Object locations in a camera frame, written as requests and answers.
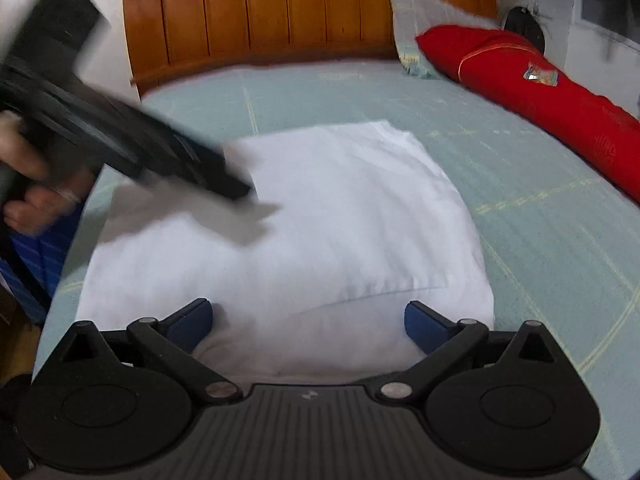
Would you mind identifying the white printed t-shirt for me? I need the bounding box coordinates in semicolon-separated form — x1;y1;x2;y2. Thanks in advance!
76;120;496;378

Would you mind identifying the red quilt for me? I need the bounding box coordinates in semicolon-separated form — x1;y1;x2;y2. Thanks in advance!
416;25;640;204

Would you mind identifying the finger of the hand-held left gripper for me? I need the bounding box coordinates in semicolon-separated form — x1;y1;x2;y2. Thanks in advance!
150;127;252;202

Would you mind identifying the wooden headboard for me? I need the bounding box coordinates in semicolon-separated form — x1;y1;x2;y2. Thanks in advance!
122;0;499;97

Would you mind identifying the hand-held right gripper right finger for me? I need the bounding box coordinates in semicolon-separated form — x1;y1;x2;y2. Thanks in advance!
375;301;567;405

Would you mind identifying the black backpack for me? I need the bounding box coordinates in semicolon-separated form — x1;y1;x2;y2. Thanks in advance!
502;6;546;54

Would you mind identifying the person's left hand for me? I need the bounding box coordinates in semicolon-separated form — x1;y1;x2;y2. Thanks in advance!
0;111;97;237

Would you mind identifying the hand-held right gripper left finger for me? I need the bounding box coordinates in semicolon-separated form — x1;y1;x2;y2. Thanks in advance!
60;298;243;406

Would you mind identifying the grey checked pillow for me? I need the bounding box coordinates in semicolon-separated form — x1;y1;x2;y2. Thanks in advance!
385;0;501;81

